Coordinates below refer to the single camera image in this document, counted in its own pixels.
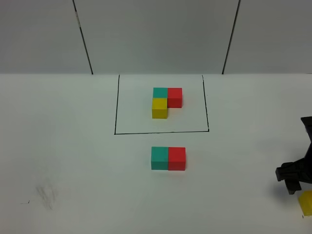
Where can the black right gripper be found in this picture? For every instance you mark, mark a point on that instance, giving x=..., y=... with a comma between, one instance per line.
x=293, y=172

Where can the template red cube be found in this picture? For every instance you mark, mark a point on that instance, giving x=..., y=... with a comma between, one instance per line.
x=174, y=98

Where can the template yellow cube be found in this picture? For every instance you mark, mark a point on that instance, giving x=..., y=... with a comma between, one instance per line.
x=159, y=108

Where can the template teal cube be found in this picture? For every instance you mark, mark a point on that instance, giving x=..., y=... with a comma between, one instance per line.
x=160, y=92

